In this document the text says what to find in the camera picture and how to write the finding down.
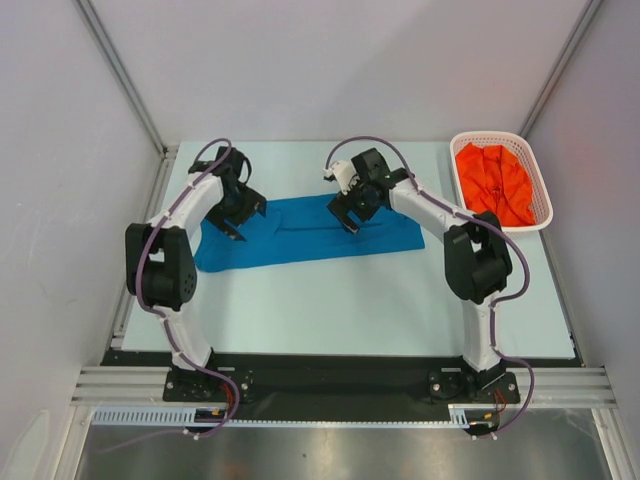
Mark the aluminium front rail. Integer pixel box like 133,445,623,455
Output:
71,366,617,408

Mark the blue t shirt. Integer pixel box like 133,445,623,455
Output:
194,194,425,273

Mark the left aluminium corner post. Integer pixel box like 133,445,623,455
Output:
72,0,167,157

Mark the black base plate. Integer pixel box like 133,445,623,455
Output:
427,368,521,405
162,364,253,403

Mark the white slotted cable duct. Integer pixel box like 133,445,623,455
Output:
92,405,490,429

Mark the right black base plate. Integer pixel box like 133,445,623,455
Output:
427,368,521,405

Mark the white plastic basket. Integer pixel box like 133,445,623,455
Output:
450,131,554,234

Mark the aluminium corner post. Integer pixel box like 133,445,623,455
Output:
519,0,607,138
72,0,167,157

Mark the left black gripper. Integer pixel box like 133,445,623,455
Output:
205,183,266,241

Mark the orange t shirt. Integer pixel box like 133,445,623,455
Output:
455,143,535,227

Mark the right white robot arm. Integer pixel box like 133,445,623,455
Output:
324,148,513,401

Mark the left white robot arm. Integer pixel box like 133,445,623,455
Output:
125,138,267,400

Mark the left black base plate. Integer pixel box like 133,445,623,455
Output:
162,364,253,403

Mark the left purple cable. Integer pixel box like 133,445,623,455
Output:
94,138,244,454

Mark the right aluminium corner post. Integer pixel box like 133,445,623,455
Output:
519,0,607,138

